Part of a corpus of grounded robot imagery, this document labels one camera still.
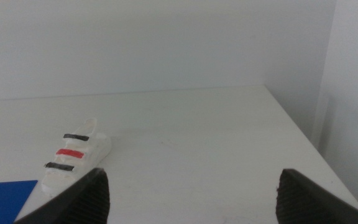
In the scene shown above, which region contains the white shoe with striped straps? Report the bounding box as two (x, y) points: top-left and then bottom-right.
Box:
(40, 118), (112, 197)

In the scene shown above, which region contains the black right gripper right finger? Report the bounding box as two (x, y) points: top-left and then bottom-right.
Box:
(275, 168), (358, 224)

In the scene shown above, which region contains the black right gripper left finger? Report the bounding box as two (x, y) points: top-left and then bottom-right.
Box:
(13, 167), (111, 224)

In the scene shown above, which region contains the blue square mat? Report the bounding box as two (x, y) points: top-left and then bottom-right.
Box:
(0, 180), (39, 224)

